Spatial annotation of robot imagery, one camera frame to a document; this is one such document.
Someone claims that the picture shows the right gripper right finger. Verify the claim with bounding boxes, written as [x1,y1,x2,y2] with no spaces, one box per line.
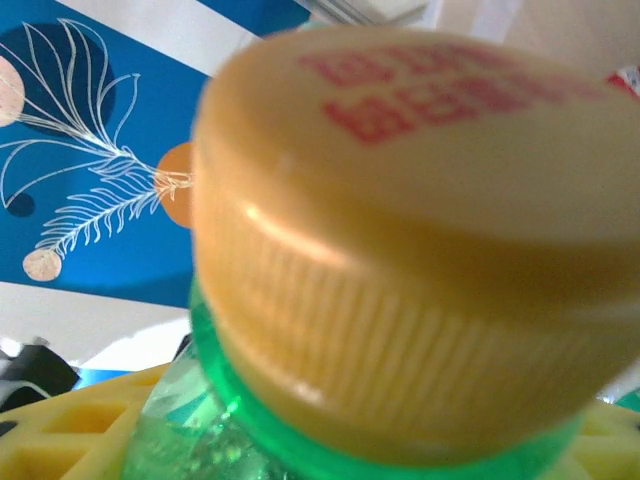
[564,399,640,480]

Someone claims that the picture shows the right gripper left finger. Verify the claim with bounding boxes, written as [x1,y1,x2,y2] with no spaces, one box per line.
[0,362,174,480]

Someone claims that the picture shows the green bottle yellow cap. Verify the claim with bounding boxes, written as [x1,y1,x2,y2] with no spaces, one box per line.
[122,24,640,480]

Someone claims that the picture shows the aluminium frame post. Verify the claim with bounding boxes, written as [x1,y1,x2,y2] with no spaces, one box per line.
[307,0,434,26]

